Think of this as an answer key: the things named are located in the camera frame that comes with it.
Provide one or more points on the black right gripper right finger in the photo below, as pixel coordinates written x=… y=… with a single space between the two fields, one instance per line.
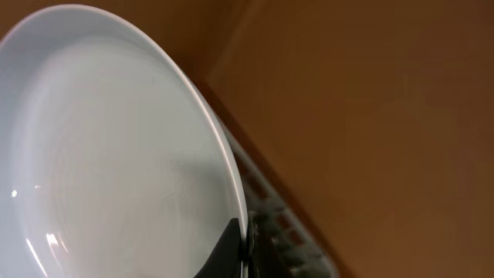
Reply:
x=263 y=260

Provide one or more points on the light blue plate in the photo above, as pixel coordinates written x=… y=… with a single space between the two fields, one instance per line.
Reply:
x=112 y=162

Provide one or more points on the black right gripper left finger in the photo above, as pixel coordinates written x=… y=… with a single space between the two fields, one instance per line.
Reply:
x=225 y=259

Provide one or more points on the grey dishwasher rack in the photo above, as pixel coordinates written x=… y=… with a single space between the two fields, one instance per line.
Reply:
x=301 y=254

